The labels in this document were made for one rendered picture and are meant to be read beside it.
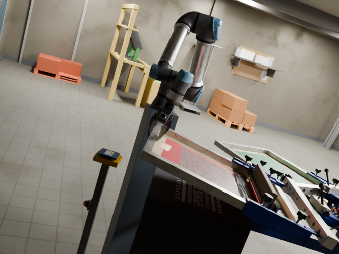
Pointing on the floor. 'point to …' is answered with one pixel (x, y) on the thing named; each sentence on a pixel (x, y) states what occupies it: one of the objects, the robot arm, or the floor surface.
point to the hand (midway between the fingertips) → (153, 136)
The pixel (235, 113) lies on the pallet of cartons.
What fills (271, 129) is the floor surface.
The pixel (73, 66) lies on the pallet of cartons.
